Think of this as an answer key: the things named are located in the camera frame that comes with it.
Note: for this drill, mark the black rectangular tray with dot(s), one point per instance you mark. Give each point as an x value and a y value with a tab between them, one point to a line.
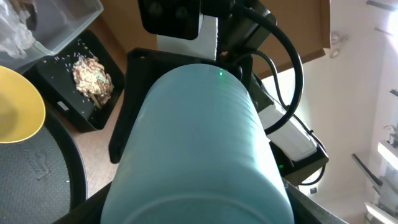
53	77

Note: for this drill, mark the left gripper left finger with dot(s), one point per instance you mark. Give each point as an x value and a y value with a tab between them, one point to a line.
89	212

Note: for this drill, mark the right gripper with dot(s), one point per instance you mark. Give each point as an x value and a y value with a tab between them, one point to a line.
144	68

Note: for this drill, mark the clear plastic bin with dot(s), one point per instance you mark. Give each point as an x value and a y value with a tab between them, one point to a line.
58	23

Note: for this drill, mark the white napkin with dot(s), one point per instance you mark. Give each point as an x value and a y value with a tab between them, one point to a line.
18	21

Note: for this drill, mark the blue cup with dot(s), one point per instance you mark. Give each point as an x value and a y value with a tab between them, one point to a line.
245	189

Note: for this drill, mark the food scraps pile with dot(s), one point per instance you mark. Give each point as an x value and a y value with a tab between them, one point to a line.
92	81

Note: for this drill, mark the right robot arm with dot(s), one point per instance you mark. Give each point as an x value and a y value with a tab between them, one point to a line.
280	124

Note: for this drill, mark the round black tray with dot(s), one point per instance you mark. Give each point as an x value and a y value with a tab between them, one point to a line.
43	177

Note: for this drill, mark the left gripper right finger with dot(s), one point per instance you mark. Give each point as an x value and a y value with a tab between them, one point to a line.
306	211

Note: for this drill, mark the yellow bowl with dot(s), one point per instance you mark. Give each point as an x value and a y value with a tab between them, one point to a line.
22	107

